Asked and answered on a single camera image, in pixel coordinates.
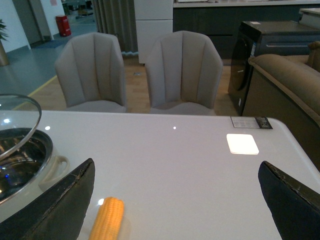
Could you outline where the glass pot lid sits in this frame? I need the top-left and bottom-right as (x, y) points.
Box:
(0, 94), (42, 160)

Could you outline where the beige upholstered chair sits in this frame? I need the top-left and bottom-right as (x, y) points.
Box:
(145, 30), (223, 116)
(55, 32), (127, 113)

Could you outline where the black washing machine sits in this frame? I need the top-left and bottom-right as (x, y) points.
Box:
(228, 20), (320, 116)

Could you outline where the white electric cooking pot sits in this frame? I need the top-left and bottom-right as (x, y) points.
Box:
(0, 127), (71, 207)

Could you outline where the red bin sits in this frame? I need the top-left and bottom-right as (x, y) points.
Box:
(55, 15), (72, 37)

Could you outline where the potted green plant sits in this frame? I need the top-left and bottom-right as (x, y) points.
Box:
(0, 19), (10, 67)

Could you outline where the white cabinet column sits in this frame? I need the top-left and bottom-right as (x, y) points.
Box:
(134, 0), (174, 64)

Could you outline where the tan sofa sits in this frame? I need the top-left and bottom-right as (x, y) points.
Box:
(242, 41), (320, 168)

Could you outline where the yellow corn cob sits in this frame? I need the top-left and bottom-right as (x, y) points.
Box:
(89, 197), (125, 240)

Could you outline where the right beige upholstered chair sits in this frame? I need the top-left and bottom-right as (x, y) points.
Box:
(145, 30), (223, 116)

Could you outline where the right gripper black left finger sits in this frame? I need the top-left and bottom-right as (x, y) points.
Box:
(0, 158), (95, 240)

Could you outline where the left beige upholstered chair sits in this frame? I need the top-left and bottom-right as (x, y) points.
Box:
(55, 32), (127, 113)

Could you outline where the table corner label sticker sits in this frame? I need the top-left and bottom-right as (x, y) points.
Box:
(230, 116), (273, 130)

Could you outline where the dark kitchen counter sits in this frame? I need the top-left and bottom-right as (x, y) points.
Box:
(173, 0), (320, 60)

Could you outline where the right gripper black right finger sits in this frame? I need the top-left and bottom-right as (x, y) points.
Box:
(258, 161), (320, 240)

